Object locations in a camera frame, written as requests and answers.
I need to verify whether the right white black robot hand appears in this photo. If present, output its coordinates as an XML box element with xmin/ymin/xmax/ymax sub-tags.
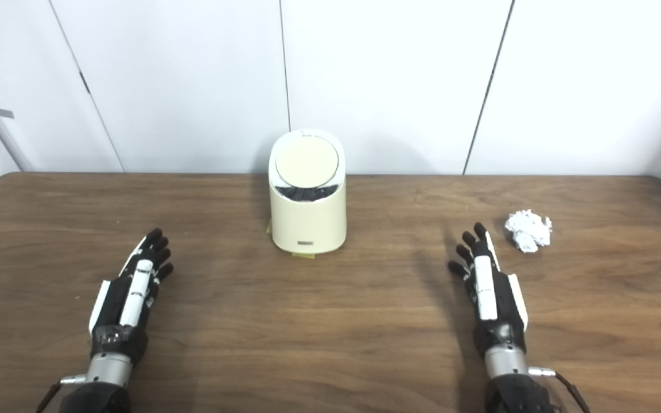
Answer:
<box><xmin>448</xmin><ymin>223</ymin><xmax>529</xmax><ymax>359</ymax></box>

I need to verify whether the white paper ball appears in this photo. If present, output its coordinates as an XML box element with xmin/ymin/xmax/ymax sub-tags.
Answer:
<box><xmin>504</xmin><ymin>209</ymin><xmax>553</xmax><ymax>254</ymax></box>

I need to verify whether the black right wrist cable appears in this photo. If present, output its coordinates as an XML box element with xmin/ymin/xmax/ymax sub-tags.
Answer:
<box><xmin>528</xmin><ymin>367</ymin><xmax>592</xmax><ymax>413</ymax></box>

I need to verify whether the round cream bin lid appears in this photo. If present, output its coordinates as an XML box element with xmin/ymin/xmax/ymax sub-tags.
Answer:
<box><xmin>275</xmin><ymin>136</ymin><xmax>340</xmax><ymax>187</ymax></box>

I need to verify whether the cream-colored plastic bin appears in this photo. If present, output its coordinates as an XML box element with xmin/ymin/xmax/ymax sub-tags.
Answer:
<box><xmin>268</xmin><ymin>129</ymin><xmax>347</xmax><ymax>255</ymax></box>

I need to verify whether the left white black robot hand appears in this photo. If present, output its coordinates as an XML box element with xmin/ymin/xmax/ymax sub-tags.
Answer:
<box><xmin>88</xmin><ymin>228</ymin><xmax>174</xmax><ymax>365</ymax></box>

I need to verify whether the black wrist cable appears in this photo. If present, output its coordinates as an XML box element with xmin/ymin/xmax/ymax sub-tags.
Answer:
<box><xmin>528</xmin><ymin>367</ymin><xmax>592</xmax><ymax>413</ymax></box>
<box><xmin>35</xmin><ymin>374</ymin><xmax>87</xmax><ymax>413</ymax></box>

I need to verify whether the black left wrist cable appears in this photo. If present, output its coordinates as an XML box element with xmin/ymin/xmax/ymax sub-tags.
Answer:
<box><xmin>35</xmin><ymin>374</ymin><xmax>87</xmax><ymax>413</ymax></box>

